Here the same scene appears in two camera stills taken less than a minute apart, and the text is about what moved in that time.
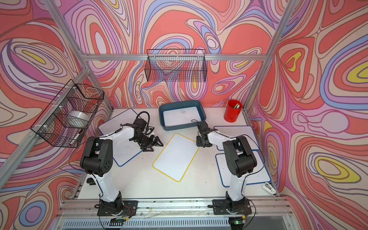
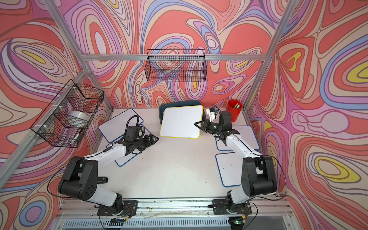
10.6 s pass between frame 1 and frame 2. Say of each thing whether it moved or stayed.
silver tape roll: stayed
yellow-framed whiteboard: moved
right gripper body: moved
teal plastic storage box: stayed
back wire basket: stayed
